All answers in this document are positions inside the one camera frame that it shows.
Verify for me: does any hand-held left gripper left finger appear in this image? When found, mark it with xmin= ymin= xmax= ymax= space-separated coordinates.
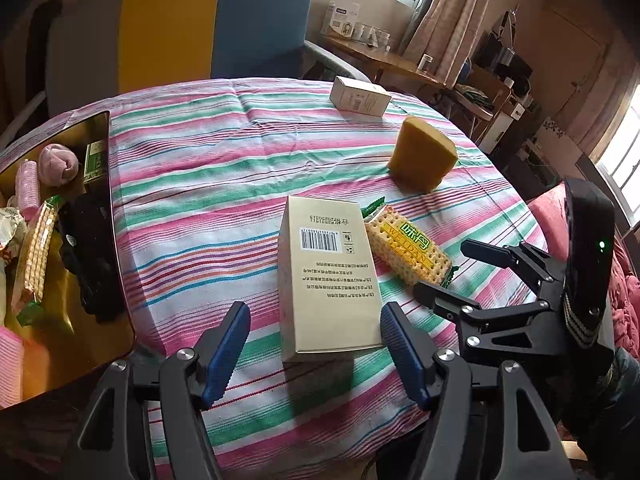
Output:
xmin=62 ymin=301 xmax=251 ymax=480

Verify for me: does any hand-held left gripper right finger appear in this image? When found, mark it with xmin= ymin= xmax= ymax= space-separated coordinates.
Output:
xmin=380 ymin=301 xmax=571 ymax=480

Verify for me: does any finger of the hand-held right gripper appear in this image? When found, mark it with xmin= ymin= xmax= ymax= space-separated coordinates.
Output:
xmin=460 ymin=239 xmax=567 ymax=301
xmin=414 ymin=280 xmax=563 ymax=361

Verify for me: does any cracker packet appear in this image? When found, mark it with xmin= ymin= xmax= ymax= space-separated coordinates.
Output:
xmin=361 ymin=196 xmax=459 ymax=289
xmin=11 ymin=195 xmax=64 ymax=329

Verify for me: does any beige carton box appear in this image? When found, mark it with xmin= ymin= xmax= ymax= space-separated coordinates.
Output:
xmin=277 ymin=195 xmax=384 ymax=364

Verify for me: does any maroon gold tin box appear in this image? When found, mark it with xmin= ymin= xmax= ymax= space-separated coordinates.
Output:
xmin=0 ymin=111 xmax=135 ymax=411

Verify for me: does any pink ribbed cloth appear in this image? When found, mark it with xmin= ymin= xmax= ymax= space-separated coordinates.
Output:
xmin=0 ymin=326 xmax=27 ymax=409

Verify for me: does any pink sock roll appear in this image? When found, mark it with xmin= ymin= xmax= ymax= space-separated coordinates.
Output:
xmin=40 ymin=143 xmax=79 ymax=187

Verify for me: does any striped cloth covered desktop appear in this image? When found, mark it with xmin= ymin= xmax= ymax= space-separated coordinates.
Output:
xmin=0 ymin=77 xmax=551 ymax=480

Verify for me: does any red blanket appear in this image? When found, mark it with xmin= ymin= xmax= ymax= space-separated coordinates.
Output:
xmin=527 ymin=184 xmax=640 ymax=351

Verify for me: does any yellow sponge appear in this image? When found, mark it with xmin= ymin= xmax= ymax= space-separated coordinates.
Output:
xmin=387 ymin=115 xmax=459 ymax=194

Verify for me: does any white carton box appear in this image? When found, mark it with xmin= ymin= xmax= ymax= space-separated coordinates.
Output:
xmin=330 ymin=76 xmax=392 ymax=118

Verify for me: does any wooden side desk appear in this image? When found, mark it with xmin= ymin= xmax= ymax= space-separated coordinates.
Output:
xmin=320 ymin=35 xmax=501 ymax=111

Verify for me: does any beige floral curtain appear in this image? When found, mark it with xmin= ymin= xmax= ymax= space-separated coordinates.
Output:
xmin=400 ymin=0 xmax=501 ymax=87

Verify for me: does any row of small white cups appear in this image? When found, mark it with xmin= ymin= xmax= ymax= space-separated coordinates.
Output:
xmin=352 ymin=22 xmax=392 ymax=50

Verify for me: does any white printed box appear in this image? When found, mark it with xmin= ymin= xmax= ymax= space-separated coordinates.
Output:
xmin=326 ymin=0 xmax=363 ymax=37

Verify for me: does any grey yellow blue chair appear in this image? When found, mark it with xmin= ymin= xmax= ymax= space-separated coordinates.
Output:
xmin=0 ymin=0 xmax=372 ymax=146

